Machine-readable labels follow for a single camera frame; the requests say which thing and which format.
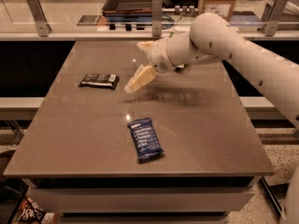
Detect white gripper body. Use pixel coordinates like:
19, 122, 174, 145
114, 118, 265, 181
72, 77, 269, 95
147, 38, 176, 73

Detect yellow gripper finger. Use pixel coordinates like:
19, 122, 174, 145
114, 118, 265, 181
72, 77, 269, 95
124, 64, 157, 93
136, 41, 154, 52

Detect black rxbar chocolate bar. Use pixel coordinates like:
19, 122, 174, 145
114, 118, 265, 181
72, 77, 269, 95
79, 74, 120, 90

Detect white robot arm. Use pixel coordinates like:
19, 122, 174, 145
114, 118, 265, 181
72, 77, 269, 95
124, 13, 299, 129

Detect blue rxbar wrapper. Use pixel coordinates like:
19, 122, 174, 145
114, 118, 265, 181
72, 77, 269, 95
127, 118, 164, 162

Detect open dark orange case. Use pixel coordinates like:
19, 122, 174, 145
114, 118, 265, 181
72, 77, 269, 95
102, 0, 152, 14

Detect grey table base drawers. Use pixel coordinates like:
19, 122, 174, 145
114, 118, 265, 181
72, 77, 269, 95
26, 181, 255, 224

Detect red snack bag on floor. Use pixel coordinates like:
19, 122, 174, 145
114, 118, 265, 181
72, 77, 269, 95
16, 199, 55, 224

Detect middle metal glass bracket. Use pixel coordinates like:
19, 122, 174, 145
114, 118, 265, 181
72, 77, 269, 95
151, 0, 163, 36

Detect metal glass bracket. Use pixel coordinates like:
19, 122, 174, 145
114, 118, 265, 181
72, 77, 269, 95
151, 0, 163, 36
26, 0, 51, 37
262, 0, 289, 36

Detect left metal glass bracket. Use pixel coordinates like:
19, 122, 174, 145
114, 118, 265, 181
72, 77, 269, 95
26, 0, 51, 37

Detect right metal glass bracket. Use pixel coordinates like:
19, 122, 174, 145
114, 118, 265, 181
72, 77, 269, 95
262, 0, 289, 36

